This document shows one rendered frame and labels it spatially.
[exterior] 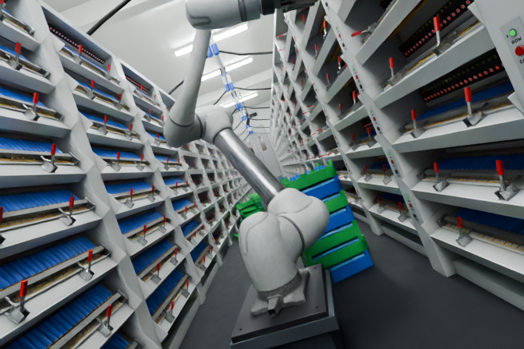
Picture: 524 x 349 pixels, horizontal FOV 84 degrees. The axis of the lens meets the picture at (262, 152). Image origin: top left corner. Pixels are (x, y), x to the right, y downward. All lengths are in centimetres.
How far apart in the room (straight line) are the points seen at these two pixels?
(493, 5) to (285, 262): 80
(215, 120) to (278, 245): 60
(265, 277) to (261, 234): 13
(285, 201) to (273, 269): 25
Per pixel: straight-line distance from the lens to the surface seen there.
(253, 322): 102
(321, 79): 197
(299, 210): 107
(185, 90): 111
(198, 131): 127
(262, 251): 95
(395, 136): 127
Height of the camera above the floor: 63
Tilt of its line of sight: 3 degrees up
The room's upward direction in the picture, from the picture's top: 21 degrees counter-clockwise
